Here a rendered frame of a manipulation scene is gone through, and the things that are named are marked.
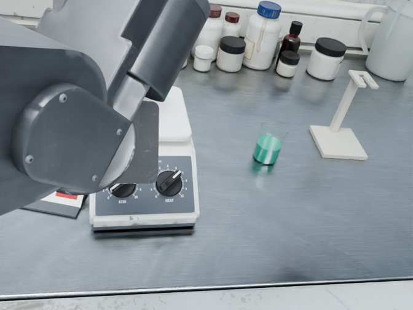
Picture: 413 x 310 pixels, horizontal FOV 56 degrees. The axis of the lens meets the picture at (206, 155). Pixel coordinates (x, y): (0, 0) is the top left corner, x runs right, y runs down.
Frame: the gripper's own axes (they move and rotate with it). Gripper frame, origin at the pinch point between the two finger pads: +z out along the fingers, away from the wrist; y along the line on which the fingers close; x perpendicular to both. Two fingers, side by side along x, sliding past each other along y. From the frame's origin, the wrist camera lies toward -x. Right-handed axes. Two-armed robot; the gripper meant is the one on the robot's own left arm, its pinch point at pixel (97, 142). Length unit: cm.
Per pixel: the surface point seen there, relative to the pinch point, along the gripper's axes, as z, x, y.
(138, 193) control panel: 6.9, 5.9, -4.5
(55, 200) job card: 11.1, 7.2, 5.5
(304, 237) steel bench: 6.4, 11.8, -25.9
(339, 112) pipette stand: 19.9, -6.2, -39.0
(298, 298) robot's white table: 0.1, 17.1, -22.2
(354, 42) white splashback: 48, -27, -60
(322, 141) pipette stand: 20.5, -1.1, -36.3
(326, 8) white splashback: 44, -33, -49
